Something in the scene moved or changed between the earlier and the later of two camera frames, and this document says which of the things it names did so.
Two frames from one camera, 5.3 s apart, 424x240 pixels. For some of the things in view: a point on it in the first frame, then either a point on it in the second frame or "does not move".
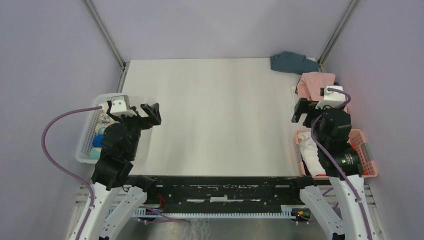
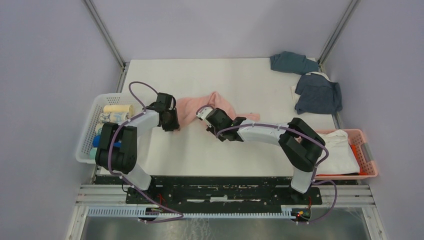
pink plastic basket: (358, 138) does not move
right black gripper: (305, 105) -> (212, 129)
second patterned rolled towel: (99, 128) does not move
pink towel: (309, 84) -> (187, 106)
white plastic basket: (133, 101) does not move
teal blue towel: (292, 62) does not move
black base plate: (194, 194) does not move
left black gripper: (154, 116) -> (175, 124)
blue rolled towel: (97, 140) does not move
